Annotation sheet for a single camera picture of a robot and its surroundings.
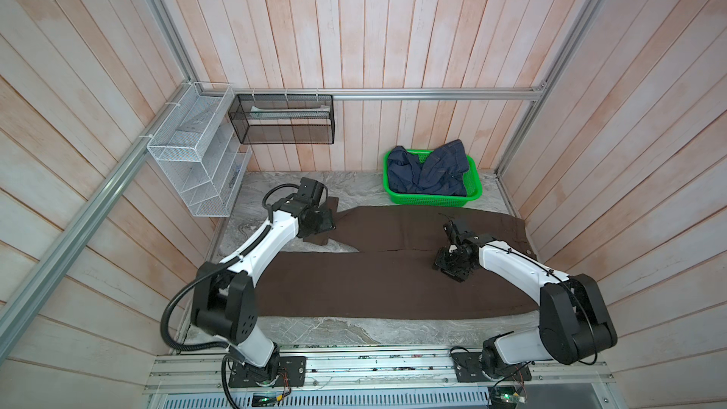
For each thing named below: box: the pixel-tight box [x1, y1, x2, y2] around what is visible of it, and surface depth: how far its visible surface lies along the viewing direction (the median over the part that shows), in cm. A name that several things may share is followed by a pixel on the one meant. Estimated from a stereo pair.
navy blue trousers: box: [388, 139, 470, 196], surface depth 112 cm
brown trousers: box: [255, 196, 541, 321], surface depth 98 cm
